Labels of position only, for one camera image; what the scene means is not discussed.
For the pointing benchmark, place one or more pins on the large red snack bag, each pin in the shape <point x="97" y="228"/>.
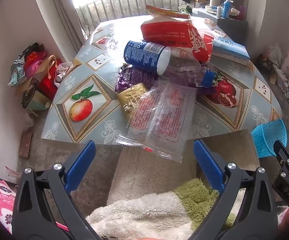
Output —
<point x="169" y="30"/>

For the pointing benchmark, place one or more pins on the blue white cardboard box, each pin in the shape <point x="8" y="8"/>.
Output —
<point x="229" y="51"/>

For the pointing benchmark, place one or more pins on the floral cloth bag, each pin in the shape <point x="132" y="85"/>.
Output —
<point x="17" y="73"/>

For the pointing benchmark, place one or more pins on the grey cabinet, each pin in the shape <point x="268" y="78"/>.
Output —
<point x="232" y="27"/>

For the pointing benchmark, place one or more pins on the red yellow packet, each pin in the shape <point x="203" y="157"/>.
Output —
<point x="164" y="11"/>

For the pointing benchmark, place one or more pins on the red gift bag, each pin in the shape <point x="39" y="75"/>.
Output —
<point x="49" y="82"/>

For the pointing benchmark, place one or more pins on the brown brick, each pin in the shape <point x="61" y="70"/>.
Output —
<point x="25" y="145"/>

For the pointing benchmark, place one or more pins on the small blue plastic bottle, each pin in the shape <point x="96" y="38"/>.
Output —
<point x="226" y="8"/>

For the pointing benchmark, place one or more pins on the pile of plastic waste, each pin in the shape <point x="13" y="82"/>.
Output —
<point x="279" y="78"/>

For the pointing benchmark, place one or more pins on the magenta cup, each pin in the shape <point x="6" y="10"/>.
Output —
<point x="242" y="12"/>

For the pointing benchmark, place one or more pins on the small white bottle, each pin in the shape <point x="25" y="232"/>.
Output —
<point x="219" y="12"/>

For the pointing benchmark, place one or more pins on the white plastic bag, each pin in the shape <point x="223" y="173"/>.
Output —
<point x="63" y="71"/>
<point x="275" y="55"/>

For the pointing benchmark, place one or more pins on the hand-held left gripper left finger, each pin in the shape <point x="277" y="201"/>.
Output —
<point x="82" y="160"/>

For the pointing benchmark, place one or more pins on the crushed clear bottle blue cap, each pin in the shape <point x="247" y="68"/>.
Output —
<point x="184" y="65"/>

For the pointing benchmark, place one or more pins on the orange plastic bag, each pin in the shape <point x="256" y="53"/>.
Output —
<point x="34" y="62"/>

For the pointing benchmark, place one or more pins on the blue plastic mesh basket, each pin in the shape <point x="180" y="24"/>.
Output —
<point x="267" y="137"/>

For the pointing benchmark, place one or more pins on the green white bag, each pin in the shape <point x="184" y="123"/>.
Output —
<point x="184" y="9"/>

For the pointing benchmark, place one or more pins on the white paper cup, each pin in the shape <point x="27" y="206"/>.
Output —
<point x="234" y="11"/>

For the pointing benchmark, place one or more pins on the metal window railing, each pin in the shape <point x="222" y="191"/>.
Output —
<point x="124" y="5"/>

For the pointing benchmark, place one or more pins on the gold foil packet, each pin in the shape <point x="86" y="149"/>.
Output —
<point x="132" y="95"/>

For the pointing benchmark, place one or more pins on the fruit print tablecloth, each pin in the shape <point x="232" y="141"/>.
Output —
<point x="84" y="55"/>

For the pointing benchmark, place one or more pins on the clear red print wrapper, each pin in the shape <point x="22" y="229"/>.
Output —
<point x="164" y="120"/>

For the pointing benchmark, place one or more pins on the white tube box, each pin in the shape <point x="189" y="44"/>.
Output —
<point x="211" y="8"/>

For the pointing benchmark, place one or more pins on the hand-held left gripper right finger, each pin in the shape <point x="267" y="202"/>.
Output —
<point x="209" y="165"/>

